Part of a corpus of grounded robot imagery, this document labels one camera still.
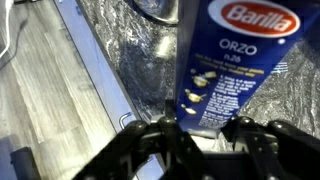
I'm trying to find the white hanging cable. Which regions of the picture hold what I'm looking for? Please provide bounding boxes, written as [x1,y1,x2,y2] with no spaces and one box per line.
[0,0,14,59]

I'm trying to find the black floor object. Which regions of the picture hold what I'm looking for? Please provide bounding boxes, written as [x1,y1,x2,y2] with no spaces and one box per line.
[9,146,43,180]

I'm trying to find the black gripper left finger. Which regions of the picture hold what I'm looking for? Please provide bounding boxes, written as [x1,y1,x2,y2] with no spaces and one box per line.
[71,99,214,180]

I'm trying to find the blue Barilla orzo box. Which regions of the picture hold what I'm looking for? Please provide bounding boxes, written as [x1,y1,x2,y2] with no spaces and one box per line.
[173,0,320,139]

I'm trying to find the steel saucepan with black handle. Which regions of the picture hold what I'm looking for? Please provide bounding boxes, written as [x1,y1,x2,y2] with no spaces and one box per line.
[128,0,179,26]

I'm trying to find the blue base cabinet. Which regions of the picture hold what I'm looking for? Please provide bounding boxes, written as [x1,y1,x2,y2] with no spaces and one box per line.
[53,0,168,180]

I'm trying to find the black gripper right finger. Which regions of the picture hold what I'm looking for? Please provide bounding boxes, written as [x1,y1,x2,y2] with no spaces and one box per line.
[221,115,320,180]

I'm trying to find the silver cabinet handle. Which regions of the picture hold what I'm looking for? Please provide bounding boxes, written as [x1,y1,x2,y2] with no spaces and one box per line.
[118,112,133,129]

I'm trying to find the black floor cable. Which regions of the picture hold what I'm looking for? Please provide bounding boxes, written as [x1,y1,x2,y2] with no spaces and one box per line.
[0,16,29,71]

